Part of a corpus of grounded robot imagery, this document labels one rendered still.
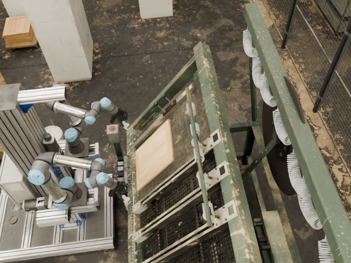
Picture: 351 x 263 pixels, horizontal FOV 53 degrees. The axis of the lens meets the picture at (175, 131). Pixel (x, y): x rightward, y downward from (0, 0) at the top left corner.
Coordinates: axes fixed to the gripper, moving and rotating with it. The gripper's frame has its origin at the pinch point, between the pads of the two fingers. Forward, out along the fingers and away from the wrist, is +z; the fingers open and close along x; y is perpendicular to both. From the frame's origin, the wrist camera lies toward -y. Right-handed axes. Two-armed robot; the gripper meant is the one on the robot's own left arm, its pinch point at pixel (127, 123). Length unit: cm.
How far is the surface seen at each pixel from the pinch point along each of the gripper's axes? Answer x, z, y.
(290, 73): 179, 228, 141
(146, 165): -24.1, 34.5, -4.3
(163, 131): -5.4, 22.3, 22.7
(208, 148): -64, -11, 73
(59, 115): 140, 67, -164
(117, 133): 25, 31, -34
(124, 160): 3, 49, -40
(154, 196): -64, 24, 8
